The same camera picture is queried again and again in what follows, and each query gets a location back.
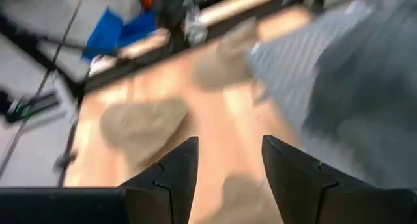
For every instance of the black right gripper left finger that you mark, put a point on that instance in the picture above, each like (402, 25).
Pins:
(176, 191)

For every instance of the tan baseball cap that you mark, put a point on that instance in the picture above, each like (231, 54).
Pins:
(221, 67)
(140, 129)
(238, 201)

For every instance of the grey perforated metal shelf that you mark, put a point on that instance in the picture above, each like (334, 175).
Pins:
(283, 64)

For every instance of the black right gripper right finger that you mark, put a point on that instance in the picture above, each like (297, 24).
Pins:
(293, 185)

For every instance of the dark green baseball cap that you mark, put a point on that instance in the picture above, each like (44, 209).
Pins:
(368, 71)
(374, 152)

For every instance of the black aluminium frame post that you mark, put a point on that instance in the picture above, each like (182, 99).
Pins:
(36, 48)

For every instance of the blue plastic bin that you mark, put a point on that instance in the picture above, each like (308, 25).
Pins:
(140, 27)
(104, 35)

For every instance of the black device with green light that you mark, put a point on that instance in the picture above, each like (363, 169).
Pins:
(39, 103)

